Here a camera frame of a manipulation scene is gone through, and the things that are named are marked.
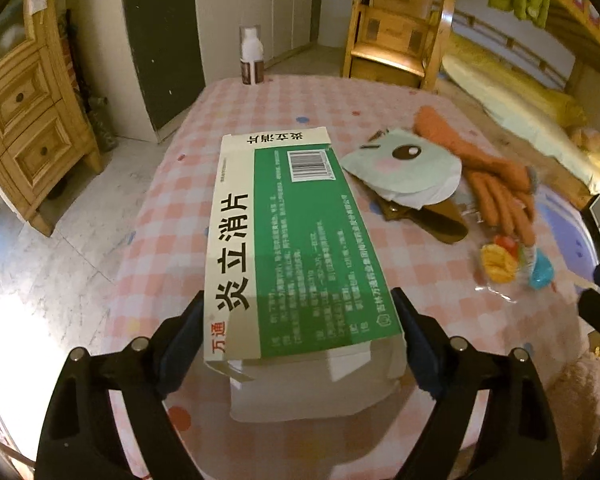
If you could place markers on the dark wardrobe panel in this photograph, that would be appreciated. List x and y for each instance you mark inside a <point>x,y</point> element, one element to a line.
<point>160,50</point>

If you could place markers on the pale green paper mask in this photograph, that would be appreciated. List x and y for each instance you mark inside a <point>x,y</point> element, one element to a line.
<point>405,165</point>

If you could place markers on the wooden stair drawers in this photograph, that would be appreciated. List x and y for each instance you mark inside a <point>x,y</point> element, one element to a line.
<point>395,25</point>

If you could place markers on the clear packet with colourful toys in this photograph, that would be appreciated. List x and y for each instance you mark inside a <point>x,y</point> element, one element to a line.
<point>500,262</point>

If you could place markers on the orange glove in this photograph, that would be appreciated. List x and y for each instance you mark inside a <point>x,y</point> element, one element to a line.
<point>495,200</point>

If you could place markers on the white and brown bottle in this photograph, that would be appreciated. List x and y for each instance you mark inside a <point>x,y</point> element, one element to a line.
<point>251,55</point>

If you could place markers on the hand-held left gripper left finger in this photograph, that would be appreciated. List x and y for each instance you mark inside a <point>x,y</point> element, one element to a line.
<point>182,345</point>

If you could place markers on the beige plush toy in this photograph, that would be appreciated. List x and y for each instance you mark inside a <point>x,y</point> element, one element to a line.
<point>590,140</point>

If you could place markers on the wooden cabinet with drawers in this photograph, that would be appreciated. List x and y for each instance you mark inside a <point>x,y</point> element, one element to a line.
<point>25,125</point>

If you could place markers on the purple patterned rug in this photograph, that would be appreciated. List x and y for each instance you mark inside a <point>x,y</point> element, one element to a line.
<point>565,240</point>

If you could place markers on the green and white medicine box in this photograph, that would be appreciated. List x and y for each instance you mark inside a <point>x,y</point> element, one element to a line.
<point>300,235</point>

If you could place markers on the yellow bedding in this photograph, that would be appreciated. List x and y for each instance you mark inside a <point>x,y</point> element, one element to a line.
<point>520,105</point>

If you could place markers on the wooden bunk bed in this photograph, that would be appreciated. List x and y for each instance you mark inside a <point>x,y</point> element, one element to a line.
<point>530,150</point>

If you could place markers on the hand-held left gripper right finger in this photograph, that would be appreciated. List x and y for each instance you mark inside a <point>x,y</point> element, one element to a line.
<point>420,350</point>

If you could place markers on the pink checked tablecloth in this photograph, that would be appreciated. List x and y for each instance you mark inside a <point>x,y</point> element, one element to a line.
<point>455,320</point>

